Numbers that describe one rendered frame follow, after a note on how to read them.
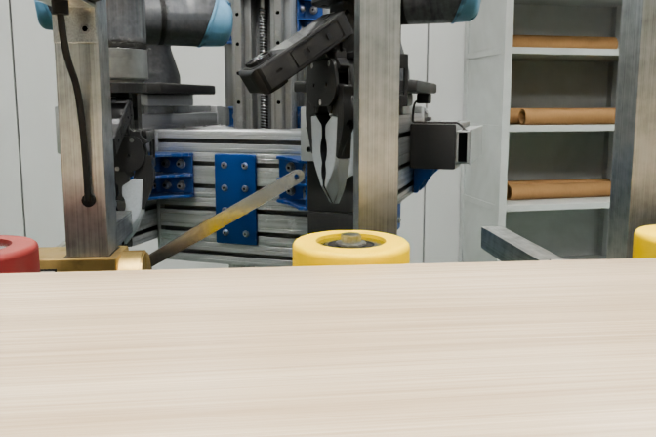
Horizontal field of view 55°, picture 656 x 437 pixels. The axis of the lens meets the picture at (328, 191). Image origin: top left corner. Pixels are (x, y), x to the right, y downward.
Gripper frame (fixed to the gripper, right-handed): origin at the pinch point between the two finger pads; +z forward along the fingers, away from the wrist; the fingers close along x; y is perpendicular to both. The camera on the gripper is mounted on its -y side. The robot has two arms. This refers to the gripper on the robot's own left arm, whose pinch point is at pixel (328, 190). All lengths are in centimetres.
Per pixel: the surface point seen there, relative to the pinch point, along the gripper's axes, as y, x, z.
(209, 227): -12.0, 1.6, 3.1
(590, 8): 253, 202, -61
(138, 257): -19.4, -2.6, 4.3
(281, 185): -4.6, 1.2, -0.7
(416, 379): -15.3, -39.9, 1.1
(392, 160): 1.2, -10.7, -4.0
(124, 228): -17.3, 22.6, 6.5
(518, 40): 197, 195, -41
